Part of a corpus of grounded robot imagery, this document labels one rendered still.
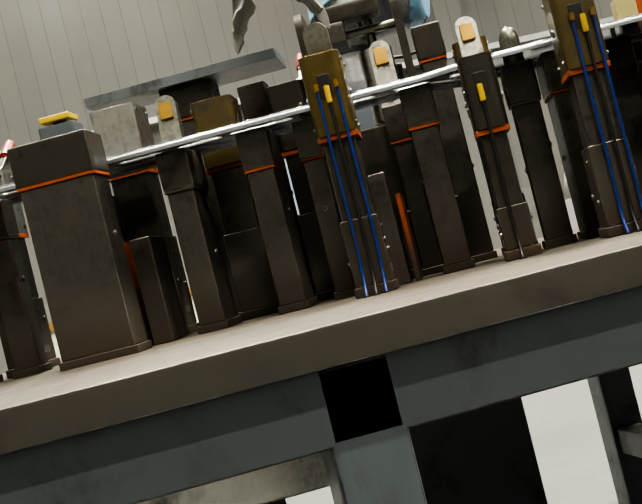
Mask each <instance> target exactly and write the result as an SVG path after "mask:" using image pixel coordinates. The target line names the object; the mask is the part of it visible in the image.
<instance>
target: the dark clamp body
mask: <svg viewBox="0 0 642 504"><path fill-rule="evenodd" d="M265 92H266V96H267V100H268V104H269V108H270V112H271V114H273V113H277V112H281V111H285V110H288V109H292V108H295V106H298V103H299V102H301V103H302V104H306V105H307V97H306V93H305V88H304V84H303V80H302V79H297V80H293V81H289V82H286V83H282V84H278V85H274V86H271V87H267V88H265ZM277 138H278V142H279V146H280V150H281V154H282V158H284V159H286V162H287V166H288V170H289V174H290V178H291V182H292V186H293V190H294V194H295V198H296V202H297V206H298V210H299V214H300V215H299V216H298V221H299V225H300V229H301V233H302V237H303V241H304V242H303V245H304V246H305V249H306V253H307V257H308V261H309V265H310V269H311V273H312V277H313V281H314V285H315V289H316V293H317V294H315V296H317V299H318V302H319V301H323V300H327V299H332V298H334V295H333V293H335V292H336V291H335V287H334V283H333V279H332V275H331V271H330V267H329V263H328V259H327V255H326V251H325V247H324V243H323V239H322V235H321V231H320V227H319V223H318V219H317V215H316V211H315V207H314V203H313V199H312V195H311V191H310V187H309V183H308V179H307V175H306V171H305V167H304V163H302V162H301V159H300V158H299V154H298V150H297V146H296V142H295V138H294V134H293V131H291V132H287V133H284V134H280V135H277Z"/></svg>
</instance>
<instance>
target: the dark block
mask: <svg viewBox="0 0 642 504"><path fill-rule="evenodd" d="M411 35H412V39H413V43H414V47H415V51H416V55H417V59H418V63H419V66H420V69H421V70H422V69H423V74H424V73H427V72H431V71H434V70H437V69H440V68H443V67H446V66H447V52H446V48H445V44H444V40H443V36H442V32H441V28H440V24H439V21H434V22H430V23H426V24H423V25H419V26H415V27H412V28H411ZM432 93H433V97H434V101H435V105H436V109H437V113H438V117H439V123H440V131H439V132H440V136H441V140H442V144H443V148H444V152H445V156H446V160H447V164H448V168H449V171H450V175H451V179H452V183H453V187H454V191H455V194H457V196H458V200H457V203H458V207H459V211H460V215H461V219H462V223H463V227H464V231H465V235H466V239H467V243H468V247H469V251H470V255H471V258H473V259H474V260H475V263H476V262H480V261H484V260H489V259H493V258H497V257H498V255H497V251H495V250H494V249H493V245H492V241H491V237H490V233H489V229H488V225H487V221H486V217H485V213H484V209H483V205H482V201H481V197H480V193H479V189H478V185H477V181H476V177H475V173H474V169H473V167H474V163H473V162H472V161H471V157H470V153H469V149H468V145H467V141H466V137H465V133H464V130H463V126H462V122H461V118H460V114H459V110H458V106H457V102H456V98H455V94H454V90H453V88H452V89H444V90H436V91H432Z"/></svg>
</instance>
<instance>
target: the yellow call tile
mask: <svg viewBox="0 0 642 504"><path fill-rule="evenodd" d="M71 120H73V121H77V120H78V115H77V114H74V113H71V112H68V111H66V112H63V113H59V114H55V115H51V116H48V117H44V118H40V119H39V123H40V125H43V126H47V127H48V126H52V125H56V124H59V123H63V122H67V121H71Z"/></svg>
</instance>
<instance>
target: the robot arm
mask: <svg viewBox="0 0 642 504"><path fill-rule="evenodd" d="M296 1H298V2H301V3H304V4H305V5H306V6H307V7H308V15H309V20H310V22H309V24H310V23H313V22H315V18H314V14H315V15H316V16H317V18H318V21H319V22H320V23H322V24H323V25H325V26H326V28H327V29H328V30H329V29H330V23H329V18H328V15H327V12H326V10H325V8H327V7H331V6H334V5H338V4H342V3H345V2H349V1H353V0H296ZM376 1H377V5H378V9H379V13H380V16H378V17H375V18H372V22H373V24H375V23H378V22H382V21H386V20H389V19H393V15H392V11H391V7H390V3H389V0H376ZM232 4H233V17H232V39H233V44H234V48H235V51H236V53H238V54H240V52H241V49H242V47H243V45H244V43H245V42H244V35H245V33H246V31H247V30H248V21H249V18H250V17H251V16H252V15H253V14H254V12H255V9H256V6H255V4H254V3H253V1H252V0H232ZM398 4H399V8H400V12H401V16H402V20H403V24H404V28H405V30H408V29H410V30H411V28H412V27H415V26H419V25H422V24H424V23H426V22H427V21H428V19H429V16H430V0H398ZM344 27H345V29H346V31H349V30H352V29H356V28H360V27H363V24H362V21H360V22H357V23H353V24H349V25H346V26H344ZM396 33H397V31H396V27H394V28H390V29H387V30H383V31H379V32H376V33H375V34H376V38H377V39H381V38H384V37H387V36H390V35H393V34H396ZM349 42H350V46H351V50H349V51H345V52H342V53H340V55H341V56H342V59H343V63H345V64H346V66H344V67H345V71H346V75H347V79H348V83H349V87H350V88H351V89H352V90H355V89H360V88H364V87H366V86H365V82H364V78H363V74H362V70H361V66H360V62H359V58H358V54H359V52H361V51H363V50H365V49H368V44H367V40H366V36H361V37H357V38H353V39H350V40H349Z"/></svg>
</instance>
